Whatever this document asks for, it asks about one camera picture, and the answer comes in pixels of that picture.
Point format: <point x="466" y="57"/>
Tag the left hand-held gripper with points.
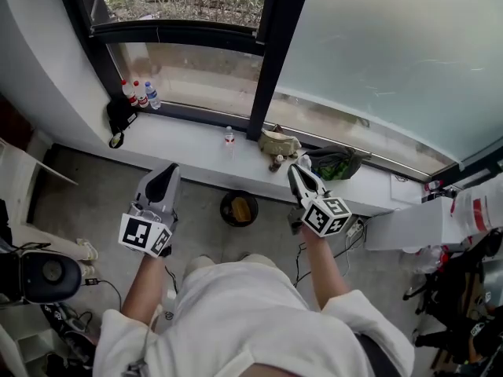
<point x="135" y="232"/>

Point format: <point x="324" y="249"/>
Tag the person's beige shorts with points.
<point x="200" y="263"/>

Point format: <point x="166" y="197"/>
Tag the red label water bottle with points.
<point x="140" y="94"/>
<point x="129" y="94"/>

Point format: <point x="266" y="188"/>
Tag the olive and green bag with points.
<point x="338" y="163"/>

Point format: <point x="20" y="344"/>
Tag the small clear water bottle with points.
<point x="230" y="141"/>

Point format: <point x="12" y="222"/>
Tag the white power strip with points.
<point x="354" y="228"/>

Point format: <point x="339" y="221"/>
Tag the black padded chair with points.
<point x="51" y="275"/>

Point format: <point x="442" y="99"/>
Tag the black power adapter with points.
<point x="91" y="281"/>

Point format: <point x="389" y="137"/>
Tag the tan paper cup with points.
<point x="241" y="209"/>

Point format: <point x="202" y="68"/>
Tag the clear bag with red items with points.
<point x="426" y="259"/>

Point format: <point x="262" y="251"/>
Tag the low white shelf unit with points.
<point x="23" y="348"/>

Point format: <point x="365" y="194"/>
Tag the person's left forearm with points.
<point x="141" y="289"/>

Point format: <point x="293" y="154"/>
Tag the round yellow-green tag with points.
<point x="116" y="140"/>

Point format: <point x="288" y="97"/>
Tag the person's white shirt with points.
<point x="243" y="328"/>

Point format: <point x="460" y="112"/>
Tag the black bag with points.
<point x="120" y="114"/>

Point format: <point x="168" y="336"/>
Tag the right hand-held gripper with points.
<point x="330" y="216"/>

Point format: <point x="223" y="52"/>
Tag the red capped bottle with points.
<point x="433" y="185"/>

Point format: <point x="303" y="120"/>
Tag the black window frame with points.
<point x="275" y="73"/>

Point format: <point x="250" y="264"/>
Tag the khaki bag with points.
<point x="279" y="143"/>

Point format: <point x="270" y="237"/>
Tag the white cabinet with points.
<point x="412" y="226"/>

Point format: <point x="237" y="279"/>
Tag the black trash bin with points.
<point x="226" y="212"/>

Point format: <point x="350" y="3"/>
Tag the person's right forearm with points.
<point x="326" y="269"/>

